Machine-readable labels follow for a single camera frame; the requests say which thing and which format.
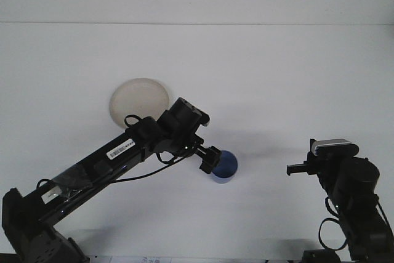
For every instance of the pale blue cup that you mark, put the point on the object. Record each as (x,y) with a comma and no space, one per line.
(227,164)

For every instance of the pale round ceramic plate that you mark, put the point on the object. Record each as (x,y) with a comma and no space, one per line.
(138,96)

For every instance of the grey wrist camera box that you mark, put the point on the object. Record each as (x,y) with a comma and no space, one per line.
(335,146)
(201,116)

